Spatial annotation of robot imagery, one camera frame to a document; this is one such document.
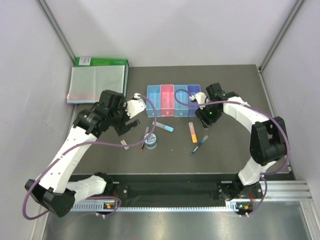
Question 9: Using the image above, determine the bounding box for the translucent mesh zipper pouch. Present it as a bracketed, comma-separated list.
[66, 65, 128, 104]

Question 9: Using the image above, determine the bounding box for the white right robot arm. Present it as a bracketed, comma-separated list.
[189, 83, 287, 200]

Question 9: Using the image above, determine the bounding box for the white eraser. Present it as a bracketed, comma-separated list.
[120, 139, 129, 150]

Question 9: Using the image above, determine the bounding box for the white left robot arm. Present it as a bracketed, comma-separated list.
[25, 90, 146, 218]

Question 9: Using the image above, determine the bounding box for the green file box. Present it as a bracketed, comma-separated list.
[75, 56, 130, 74]

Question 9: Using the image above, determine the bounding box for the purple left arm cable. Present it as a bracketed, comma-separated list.
[23, 93, 158, 221]

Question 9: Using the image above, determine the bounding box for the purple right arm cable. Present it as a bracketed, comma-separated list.
[174, 89, 291, 217]

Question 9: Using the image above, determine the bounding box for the aluminium frame rail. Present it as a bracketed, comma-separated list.
[37, 179, 315, 213]

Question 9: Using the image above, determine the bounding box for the purple drawer bin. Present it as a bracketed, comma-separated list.
[187, 84, 201, 117]

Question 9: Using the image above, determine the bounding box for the grey teal highlighter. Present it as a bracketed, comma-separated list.
[152, 121, 174, 133]

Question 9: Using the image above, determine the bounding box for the round blue patterned tin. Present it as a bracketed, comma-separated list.
[144, 133, 158, 150]

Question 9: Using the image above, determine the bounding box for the sky blue drawer bin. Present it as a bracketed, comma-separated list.
[173, 84, 189, 118]

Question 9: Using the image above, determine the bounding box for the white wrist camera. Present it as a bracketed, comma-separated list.
[189, 92, 207, 104]
[125, 93, 147, 119]

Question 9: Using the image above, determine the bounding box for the blue capped ink bottle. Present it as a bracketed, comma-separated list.
[203, 125, 211, 131]

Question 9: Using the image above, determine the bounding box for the blue gel pen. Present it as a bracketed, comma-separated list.
[190, 135, 209, 156]

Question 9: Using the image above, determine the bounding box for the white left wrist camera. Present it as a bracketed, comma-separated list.
[125, 93, 147, 119]

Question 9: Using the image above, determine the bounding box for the pink orange highlighter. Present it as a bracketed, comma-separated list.
[188, 122, 198, 143]

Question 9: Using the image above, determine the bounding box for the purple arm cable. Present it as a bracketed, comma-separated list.
[23, 93, 158, 221]
[174, 89, 291, 217]

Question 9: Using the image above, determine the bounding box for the pink drawer bin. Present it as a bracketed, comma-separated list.
[160, 84, 175, 117]

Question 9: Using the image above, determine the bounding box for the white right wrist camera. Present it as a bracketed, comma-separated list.
[189, 92, 207, 104]

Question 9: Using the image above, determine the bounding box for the red gel pen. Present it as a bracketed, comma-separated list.
[140, 126, 150, 152]

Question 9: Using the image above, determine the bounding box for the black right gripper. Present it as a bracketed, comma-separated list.
[195, 100, 222, 129]

